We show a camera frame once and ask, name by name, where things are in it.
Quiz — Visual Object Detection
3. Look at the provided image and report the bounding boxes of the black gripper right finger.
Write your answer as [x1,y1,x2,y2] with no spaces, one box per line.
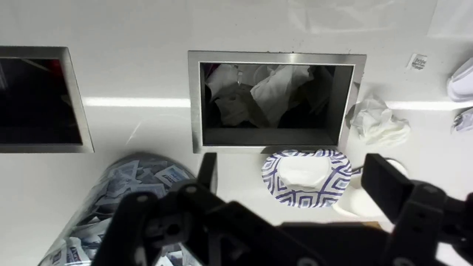
[359,152,419,226]

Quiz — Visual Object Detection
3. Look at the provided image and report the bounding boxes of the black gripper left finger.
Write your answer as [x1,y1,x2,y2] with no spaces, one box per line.
[197,151,221,195]

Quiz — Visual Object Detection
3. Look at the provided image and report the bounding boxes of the white waste paper in bin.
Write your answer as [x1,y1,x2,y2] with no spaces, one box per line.
[250,65,314,126]

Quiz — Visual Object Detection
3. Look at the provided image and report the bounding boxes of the plain white paper bowl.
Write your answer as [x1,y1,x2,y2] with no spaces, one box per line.
[331,157,411,220]

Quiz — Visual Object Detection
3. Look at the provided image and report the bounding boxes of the steel framed trash opening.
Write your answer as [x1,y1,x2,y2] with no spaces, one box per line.
[187,49,368,154]

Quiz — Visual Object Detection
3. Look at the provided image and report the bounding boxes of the small grey packet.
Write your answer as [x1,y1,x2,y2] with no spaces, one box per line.
[450,106,473,135]

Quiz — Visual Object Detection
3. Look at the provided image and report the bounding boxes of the glass jar of packets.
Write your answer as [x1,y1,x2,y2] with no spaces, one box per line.
[37,152,198,266]

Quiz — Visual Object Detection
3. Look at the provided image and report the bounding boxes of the small white paper tag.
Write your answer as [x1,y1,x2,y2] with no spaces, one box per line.
[405,52,429,71]

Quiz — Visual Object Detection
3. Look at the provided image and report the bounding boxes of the white plastic lid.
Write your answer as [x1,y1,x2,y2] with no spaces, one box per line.
[447,56,473,104]

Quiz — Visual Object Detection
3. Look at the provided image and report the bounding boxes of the steel framed empty opening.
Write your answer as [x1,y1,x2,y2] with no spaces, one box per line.
[0,44,96,154]

